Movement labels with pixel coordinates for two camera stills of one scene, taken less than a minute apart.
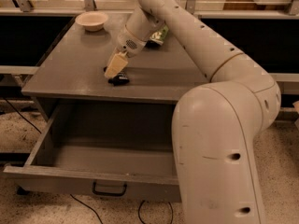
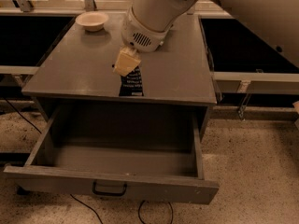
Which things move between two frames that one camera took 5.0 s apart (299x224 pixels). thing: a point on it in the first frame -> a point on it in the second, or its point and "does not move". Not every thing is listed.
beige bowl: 92,21 does not move
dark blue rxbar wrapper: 120,79 -> 131,85
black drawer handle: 108,194 does not move
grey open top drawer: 115,150 does not move
